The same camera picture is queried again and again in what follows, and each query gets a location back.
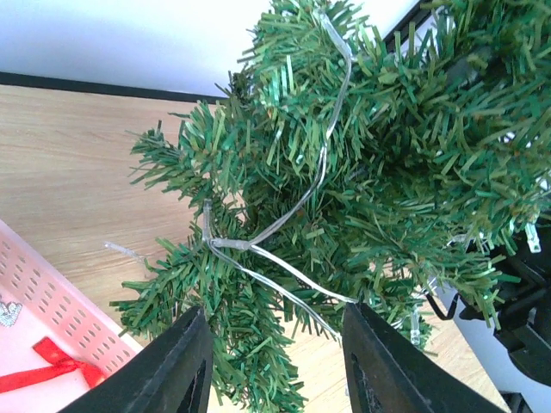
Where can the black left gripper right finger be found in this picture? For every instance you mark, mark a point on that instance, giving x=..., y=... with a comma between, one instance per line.
x=386, y=373

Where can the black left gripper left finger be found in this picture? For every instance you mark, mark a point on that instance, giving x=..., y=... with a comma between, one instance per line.
x=172, y=374

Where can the pink perforated plastic basket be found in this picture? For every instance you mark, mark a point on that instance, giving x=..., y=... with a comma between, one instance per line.
x=37, y=301

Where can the small green christmas tree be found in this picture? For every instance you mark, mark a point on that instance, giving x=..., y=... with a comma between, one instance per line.
x=353, y=172

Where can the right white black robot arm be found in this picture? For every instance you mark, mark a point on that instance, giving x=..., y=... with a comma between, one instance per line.
x=516, y=356

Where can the red ribbon bow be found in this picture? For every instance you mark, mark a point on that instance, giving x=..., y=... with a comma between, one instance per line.
x=60, y=363

